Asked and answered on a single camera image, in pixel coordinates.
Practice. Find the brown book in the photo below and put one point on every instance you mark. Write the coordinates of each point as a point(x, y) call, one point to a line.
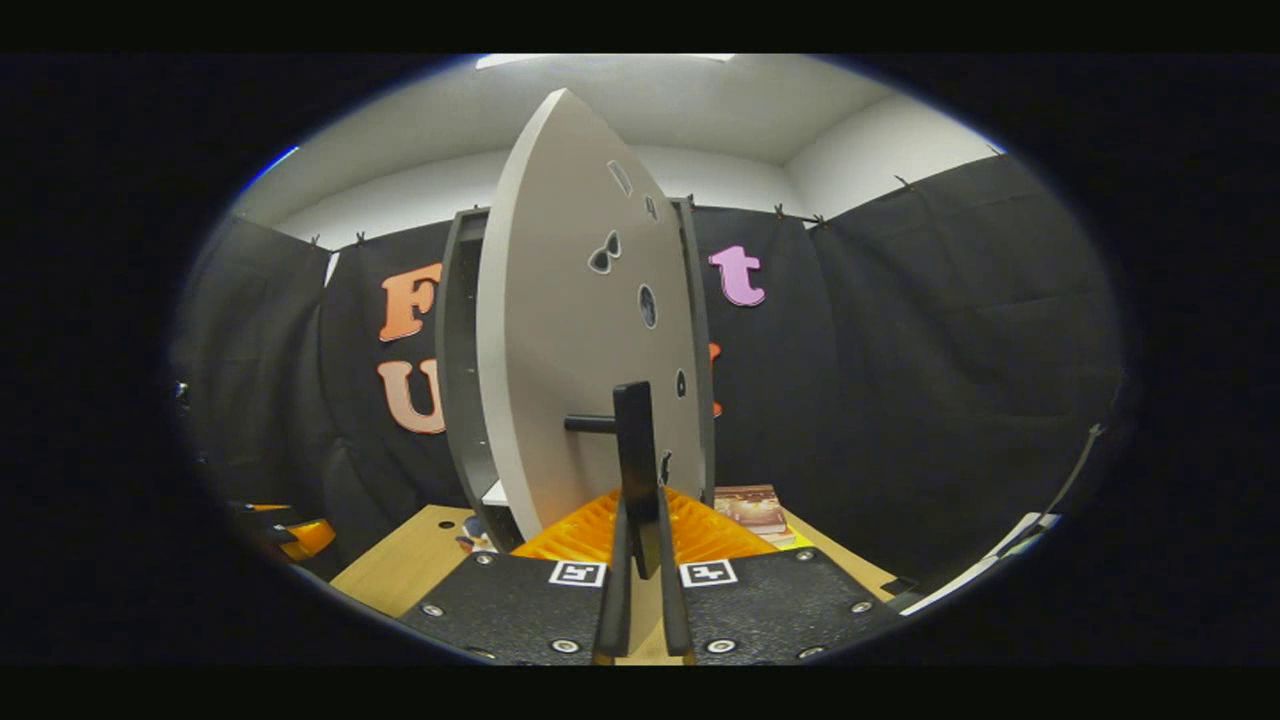
point(750, 508)

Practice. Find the white cabinet door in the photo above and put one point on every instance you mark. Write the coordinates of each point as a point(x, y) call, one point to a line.
point(550, 330)

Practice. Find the ceiling light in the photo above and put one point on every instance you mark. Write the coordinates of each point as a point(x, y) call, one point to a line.
point(600, 60)

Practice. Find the white cabinet shelf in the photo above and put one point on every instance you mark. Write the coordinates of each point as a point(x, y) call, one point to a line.
point(494, 493)

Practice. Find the grey cabinet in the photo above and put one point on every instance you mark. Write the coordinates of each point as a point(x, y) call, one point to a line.
point(458, 380)

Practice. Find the penguin plush toy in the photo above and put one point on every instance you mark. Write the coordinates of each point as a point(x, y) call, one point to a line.
point(476, 533)

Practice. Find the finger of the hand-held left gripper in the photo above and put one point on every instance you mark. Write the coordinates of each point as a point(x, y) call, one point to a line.
point(310, 538)
point(268, 509)

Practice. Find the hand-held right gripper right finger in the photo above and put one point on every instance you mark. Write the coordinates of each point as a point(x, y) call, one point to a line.
point(676, 610)

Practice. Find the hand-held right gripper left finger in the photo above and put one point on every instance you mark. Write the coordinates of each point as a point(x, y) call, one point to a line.
point(612, 610)

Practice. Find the white paper sheet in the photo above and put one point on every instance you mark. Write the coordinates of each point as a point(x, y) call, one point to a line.
point(985, 570)

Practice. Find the black backdrop cloth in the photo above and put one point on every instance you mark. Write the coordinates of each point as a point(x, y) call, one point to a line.
point(900, 350)

